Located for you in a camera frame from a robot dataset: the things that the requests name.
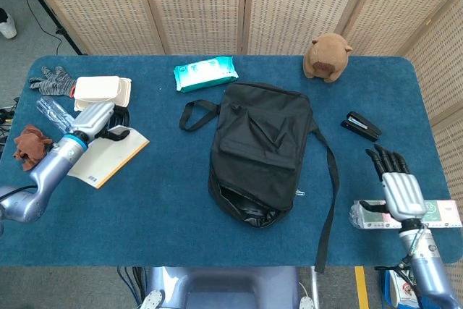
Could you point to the cream plastic lunch box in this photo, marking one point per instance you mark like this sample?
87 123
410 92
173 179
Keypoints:
97 88

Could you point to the blue box with white carton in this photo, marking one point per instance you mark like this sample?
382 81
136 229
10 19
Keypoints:
398 291

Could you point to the white shoe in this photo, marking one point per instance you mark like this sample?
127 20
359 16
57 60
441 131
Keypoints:
8 26

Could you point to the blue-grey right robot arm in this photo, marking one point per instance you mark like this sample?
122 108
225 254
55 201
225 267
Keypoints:
430 273

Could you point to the silver paper clip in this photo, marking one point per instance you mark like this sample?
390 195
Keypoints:
300 192

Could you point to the black stapler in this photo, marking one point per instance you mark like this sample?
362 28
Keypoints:
361 126

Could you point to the blue velvet table cover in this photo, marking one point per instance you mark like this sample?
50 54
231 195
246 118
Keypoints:
162 215

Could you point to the black fabric backpack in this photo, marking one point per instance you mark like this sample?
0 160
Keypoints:
260 142

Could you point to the grey knit work glove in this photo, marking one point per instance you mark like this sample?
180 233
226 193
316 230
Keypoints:
54 83

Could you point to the white pink green tissue pack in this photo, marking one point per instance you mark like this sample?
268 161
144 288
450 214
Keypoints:
443 213

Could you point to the green wet wipes pack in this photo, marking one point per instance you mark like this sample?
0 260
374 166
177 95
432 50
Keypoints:
204 74

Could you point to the brown capybara plush toy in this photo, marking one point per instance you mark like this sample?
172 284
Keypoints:
325 57

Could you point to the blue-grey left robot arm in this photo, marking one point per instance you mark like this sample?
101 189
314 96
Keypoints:
47 175

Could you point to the clear plastic water bottle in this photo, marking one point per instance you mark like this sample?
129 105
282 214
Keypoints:
54 113

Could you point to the blue-grey robot torso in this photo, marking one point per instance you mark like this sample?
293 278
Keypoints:
224 289

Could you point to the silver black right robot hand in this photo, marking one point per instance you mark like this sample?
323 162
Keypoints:
401 193

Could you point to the white book with yellow spine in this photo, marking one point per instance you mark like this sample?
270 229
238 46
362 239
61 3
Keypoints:
108 158

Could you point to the brown crumpled cloth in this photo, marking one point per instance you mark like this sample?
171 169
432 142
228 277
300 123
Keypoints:
30 146

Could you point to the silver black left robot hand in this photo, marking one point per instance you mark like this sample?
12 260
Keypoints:
92 119

